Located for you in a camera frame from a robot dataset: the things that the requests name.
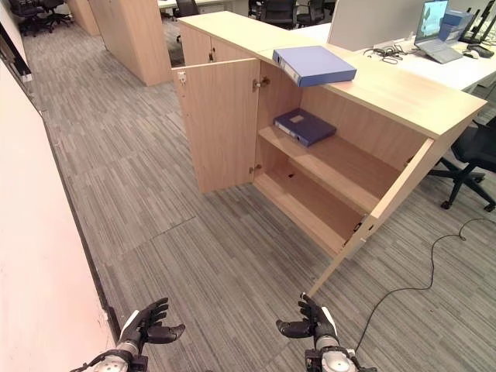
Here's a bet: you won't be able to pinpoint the wide wooden cabinet door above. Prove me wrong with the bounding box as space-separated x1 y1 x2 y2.
170 57 262 195

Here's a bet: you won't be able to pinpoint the dark blue file folder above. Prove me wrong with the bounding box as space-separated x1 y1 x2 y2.
273 108 337 148

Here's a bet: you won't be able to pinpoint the light blue file folder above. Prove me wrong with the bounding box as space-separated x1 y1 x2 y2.
272 45 358 88

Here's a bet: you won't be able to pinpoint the black floor cable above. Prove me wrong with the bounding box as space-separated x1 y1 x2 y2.
353 217 496 353

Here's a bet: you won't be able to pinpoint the open silver laptop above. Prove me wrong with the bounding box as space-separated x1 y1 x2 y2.
413 0 465 64

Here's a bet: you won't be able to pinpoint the white desk partition panel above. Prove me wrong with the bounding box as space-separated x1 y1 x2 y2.
327 0 427 50

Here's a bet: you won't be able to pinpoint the white office desk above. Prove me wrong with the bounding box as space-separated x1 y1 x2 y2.
298 22 496 94

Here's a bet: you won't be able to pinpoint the tangled black desk cables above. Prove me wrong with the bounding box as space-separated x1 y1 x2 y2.
363 41 412 64

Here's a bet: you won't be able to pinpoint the black swivel chair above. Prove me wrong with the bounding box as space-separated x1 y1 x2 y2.
8 0 73 37

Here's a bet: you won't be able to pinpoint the closed wooden cabinet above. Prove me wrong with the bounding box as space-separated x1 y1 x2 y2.
178 23 257 69

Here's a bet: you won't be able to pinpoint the blue cardboard box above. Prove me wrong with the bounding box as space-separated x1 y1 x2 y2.
438 9 475 43

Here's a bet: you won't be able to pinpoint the wooden cabinet shelf board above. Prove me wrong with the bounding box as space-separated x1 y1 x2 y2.
258 126 404 214

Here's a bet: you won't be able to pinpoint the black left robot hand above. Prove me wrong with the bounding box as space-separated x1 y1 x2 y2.
118 297 187 346

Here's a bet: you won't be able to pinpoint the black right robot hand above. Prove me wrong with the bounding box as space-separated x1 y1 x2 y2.
275 293 339 340

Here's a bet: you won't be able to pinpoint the black mesh office chair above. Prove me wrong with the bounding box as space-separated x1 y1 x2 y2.
247 0 326 30

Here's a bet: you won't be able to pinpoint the wooden office cabinet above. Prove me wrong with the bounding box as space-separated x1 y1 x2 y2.
176 10 488 260

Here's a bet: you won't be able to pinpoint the narrow-edge wooden cabinet door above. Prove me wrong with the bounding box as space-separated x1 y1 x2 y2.
303 137 436 299

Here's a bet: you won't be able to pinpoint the tall wooden cupboard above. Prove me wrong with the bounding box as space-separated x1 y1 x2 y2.
67 0 174 87

